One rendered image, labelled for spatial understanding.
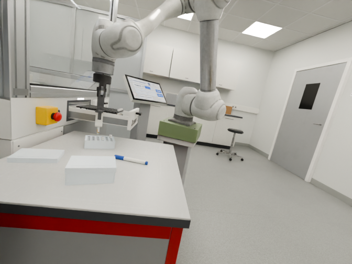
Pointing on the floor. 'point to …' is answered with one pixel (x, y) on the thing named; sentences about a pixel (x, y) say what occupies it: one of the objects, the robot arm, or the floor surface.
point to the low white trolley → (93, 208)
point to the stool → (232, 144)
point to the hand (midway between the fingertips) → (99, 119)
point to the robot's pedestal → (183, 151)
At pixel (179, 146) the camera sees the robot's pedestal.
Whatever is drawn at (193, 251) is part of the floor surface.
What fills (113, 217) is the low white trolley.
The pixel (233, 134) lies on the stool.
